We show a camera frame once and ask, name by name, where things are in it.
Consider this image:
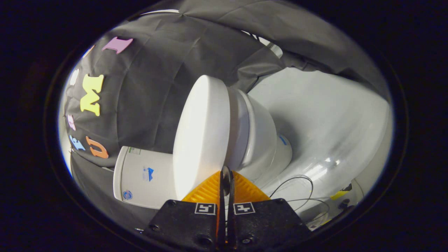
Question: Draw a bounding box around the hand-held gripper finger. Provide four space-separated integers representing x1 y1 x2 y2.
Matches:
143 171 225 251
224 166 312 251

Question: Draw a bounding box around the white toilet lid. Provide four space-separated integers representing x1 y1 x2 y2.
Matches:
173 75 232 201

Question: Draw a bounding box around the white toilet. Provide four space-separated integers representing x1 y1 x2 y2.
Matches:
113 87 293 210

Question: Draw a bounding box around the white toilet seat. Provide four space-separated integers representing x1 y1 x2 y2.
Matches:
226 87 251 169

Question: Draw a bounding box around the white toilet tank cover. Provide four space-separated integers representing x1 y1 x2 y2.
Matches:
113 146 128 202

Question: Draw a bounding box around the black backdrop cloth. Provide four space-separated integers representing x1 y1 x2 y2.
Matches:
63 0 390 228

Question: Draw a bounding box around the thin black cable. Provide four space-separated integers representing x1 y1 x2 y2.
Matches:
269 175 330 225

